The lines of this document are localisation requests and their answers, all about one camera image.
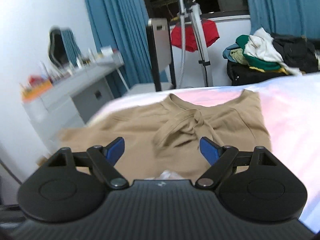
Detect green garment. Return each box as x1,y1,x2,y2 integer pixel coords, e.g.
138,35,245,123
236,34,282,71

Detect white garment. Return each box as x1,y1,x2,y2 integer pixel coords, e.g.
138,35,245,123
244,27,285,63

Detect blue curtain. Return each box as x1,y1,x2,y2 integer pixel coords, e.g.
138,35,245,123
81,0,170,98
242,0,320,39

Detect tissue box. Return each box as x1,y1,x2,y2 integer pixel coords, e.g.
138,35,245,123
100,45,119,57

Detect black garment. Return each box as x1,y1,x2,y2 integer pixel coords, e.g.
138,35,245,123
270,32,319,73

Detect light blue garment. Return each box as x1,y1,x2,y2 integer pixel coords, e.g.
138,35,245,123
222,44,238,60

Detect wavy framed mirror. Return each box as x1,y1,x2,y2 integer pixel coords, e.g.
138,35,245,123
48,26,80,68

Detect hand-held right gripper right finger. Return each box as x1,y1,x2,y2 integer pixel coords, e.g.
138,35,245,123
195,137,278,188

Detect red garment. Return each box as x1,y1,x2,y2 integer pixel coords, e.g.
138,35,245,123
170,20,220,53

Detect khaki pants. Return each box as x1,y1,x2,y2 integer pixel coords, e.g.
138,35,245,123
58,89,273,180

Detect bed with pastel sheet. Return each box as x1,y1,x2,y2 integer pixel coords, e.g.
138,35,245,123
87,72,320,235

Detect garment steamer stand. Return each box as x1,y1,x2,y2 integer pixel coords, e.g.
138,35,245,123
166,0,214,88

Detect yellow garment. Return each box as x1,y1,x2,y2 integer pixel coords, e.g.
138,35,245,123
229,48,250,64

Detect white dressing table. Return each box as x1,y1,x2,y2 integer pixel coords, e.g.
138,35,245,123
21,55,125,155

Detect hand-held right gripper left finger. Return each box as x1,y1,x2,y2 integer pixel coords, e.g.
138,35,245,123
47,137,130,189

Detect orange box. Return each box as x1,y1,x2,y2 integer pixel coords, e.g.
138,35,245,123
21,79,53,103

